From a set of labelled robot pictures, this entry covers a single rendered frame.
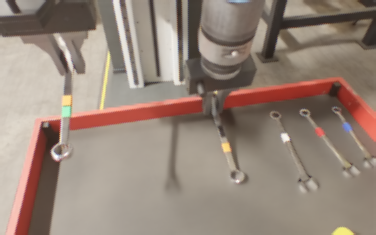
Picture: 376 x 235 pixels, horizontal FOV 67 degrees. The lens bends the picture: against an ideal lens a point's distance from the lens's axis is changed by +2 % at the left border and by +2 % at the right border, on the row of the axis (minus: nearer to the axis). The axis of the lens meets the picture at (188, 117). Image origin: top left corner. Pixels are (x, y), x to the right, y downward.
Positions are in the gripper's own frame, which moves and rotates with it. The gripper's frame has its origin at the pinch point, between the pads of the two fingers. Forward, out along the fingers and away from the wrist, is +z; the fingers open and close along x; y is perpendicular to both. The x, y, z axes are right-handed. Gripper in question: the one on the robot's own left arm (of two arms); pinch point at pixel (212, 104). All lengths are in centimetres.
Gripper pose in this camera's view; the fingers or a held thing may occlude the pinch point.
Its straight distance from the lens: 64.3
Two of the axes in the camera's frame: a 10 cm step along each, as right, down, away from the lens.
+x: 9.8, -1.6, 1.5
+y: 2.1, 8.3, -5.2
